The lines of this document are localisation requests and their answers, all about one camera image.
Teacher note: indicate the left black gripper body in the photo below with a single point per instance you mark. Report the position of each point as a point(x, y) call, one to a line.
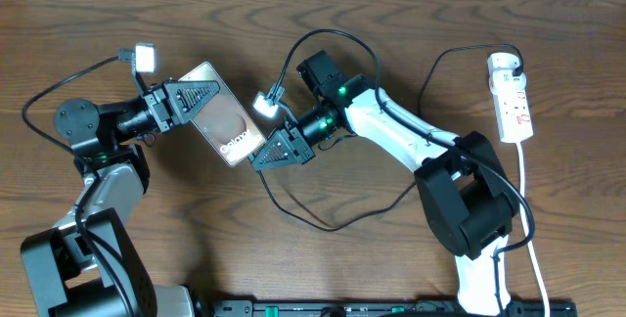
point(161, 107)

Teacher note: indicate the black mounting rail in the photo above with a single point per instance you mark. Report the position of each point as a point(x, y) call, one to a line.
point(250, 308)

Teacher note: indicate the white charger plug adapter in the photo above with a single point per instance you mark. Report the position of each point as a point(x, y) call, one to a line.
point(502, 60)

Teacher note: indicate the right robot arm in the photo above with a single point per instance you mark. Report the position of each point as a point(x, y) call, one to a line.
point(469, 203)

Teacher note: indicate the white power strip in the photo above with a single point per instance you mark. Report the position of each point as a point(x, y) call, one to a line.
point(511, 106)

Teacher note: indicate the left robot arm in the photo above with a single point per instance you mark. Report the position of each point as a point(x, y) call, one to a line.
point(86, 264)

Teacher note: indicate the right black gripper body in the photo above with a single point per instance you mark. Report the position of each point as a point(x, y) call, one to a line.
point(311, 129)

